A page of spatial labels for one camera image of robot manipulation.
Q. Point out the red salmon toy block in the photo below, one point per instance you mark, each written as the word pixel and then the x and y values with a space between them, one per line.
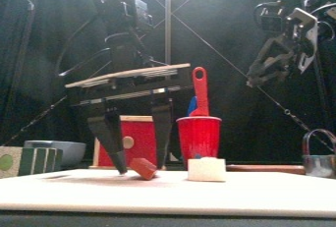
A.
pixel 142 168

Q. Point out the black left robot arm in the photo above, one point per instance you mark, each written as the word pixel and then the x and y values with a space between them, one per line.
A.
pixel 120 18

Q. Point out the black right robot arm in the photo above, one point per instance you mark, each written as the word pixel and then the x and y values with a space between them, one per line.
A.
pixel 328 21

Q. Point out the red wooden box with knob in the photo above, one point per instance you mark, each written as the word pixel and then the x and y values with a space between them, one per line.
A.
pixel 140 132

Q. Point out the red plastic cup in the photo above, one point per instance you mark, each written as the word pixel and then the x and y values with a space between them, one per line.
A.
pixel 198 139

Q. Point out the blue plastic utensil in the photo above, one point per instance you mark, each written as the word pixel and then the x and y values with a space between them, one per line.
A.
pixel 192 106

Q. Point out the grey bowl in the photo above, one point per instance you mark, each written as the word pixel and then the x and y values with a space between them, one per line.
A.
pixel 72 152

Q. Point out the red plastic spatula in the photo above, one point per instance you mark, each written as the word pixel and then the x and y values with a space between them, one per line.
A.
pixel 200 90

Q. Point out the white toy rice cube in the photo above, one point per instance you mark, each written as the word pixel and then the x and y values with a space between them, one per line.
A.
pixel 206 170

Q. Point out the green striped white box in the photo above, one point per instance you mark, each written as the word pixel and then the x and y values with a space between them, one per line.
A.
pixel 25 162

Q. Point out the white cutting board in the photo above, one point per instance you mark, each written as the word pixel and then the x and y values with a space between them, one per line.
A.
pixel 165 198

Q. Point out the brown wooden strip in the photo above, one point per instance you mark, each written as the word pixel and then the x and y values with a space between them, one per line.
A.
pixel 266 169

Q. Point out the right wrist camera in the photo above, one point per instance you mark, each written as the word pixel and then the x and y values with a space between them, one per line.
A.
pixel 269 19

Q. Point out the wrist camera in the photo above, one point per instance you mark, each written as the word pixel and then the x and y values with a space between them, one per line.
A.
pixel 141 13
pixel 269 19

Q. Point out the metal frame pole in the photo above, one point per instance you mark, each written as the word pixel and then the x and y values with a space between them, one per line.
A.
pixel 168 24

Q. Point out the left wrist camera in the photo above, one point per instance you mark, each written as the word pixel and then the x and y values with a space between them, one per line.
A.
pixel 141 13

